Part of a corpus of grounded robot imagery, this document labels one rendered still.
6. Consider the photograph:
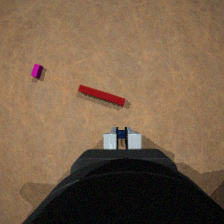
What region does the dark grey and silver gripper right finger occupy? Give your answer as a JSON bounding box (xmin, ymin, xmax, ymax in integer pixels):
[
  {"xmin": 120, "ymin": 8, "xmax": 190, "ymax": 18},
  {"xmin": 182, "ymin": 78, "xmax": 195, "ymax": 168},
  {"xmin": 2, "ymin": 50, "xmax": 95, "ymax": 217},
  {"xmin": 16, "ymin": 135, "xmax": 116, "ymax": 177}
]
[{"xmin": 125, "ymin": 127, "xmax": 142, "ymax": 149}]

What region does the small magenta block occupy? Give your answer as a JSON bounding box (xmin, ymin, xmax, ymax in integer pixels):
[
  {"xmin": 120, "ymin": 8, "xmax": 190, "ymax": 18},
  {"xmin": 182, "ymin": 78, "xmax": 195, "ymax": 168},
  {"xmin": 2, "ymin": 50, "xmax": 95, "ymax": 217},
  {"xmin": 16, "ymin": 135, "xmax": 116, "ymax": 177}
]
[{"xmin": 31, "ymin": 64, "xmax": 43, "ymax": 78}]

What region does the red rod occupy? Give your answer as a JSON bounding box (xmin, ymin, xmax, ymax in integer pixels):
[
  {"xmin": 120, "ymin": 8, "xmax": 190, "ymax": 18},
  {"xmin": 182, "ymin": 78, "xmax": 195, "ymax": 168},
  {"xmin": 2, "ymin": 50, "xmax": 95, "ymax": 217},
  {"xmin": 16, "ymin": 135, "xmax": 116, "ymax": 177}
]
[{"xmin": 78, "ymin": 85, "xmax": 126, "ymax": 106}]

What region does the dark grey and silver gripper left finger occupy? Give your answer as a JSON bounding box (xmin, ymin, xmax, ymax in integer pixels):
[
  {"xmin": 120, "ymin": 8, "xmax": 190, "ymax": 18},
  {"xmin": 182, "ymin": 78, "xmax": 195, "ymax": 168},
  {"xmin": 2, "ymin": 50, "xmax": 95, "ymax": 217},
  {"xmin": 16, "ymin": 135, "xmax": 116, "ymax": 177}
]
[{"xmin": 104, "ymin": 127, "xmax": 118, "ymax": 149}]

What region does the small blue cube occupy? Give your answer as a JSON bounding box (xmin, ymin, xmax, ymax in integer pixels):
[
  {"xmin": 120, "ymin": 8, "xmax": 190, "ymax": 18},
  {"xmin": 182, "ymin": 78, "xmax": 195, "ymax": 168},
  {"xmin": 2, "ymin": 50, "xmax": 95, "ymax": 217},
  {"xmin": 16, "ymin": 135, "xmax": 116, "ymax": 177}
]
[{"xmin": 118, "ymin": 130, "xmax": 125, "ymax": 139}]

